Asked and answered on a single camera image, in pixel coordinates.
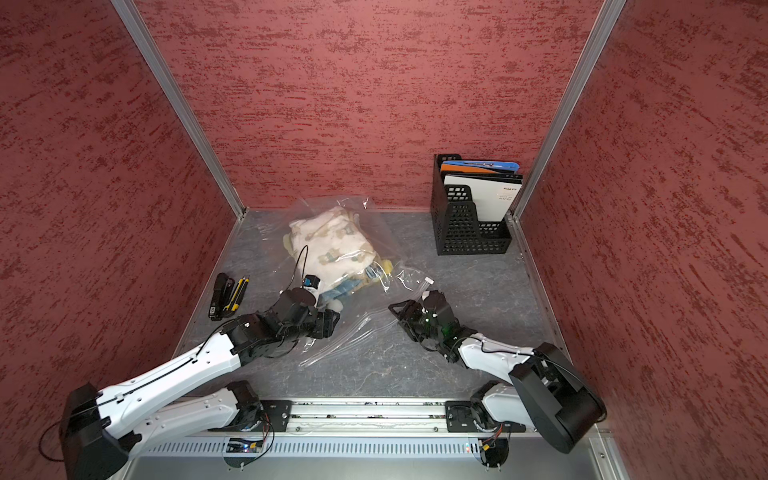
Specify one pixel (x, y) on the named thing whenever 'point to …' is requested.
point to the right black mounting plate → (460, 418)
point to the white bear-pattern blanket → (331, 247)
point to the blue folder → (489, 164)
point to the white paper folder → (491, 197)
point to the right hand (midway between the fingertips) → (391, 318)
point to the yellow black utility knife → (238, 295)
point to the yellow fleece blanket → (386, 264)
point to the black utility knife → (222, 288)
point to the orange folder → (465, 169)
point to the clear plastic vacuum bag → (365, 316)
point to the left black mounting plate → (275, 415)
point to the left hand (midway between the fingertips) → (327, 321)
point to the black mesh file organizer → (456, 227)
